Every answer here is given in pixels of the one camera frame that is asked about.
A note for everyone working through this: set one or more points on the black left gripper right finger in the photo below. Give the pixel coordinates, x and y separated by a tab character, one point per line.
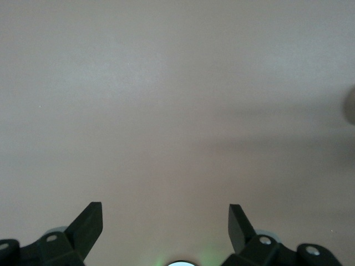
241	235

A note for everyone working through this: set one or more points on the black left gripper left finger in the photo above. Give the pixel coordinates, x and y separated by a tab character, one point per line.
83	232

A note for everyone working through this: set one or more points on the brown table mat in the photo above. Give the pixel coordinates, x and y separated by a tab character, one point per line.
83	83

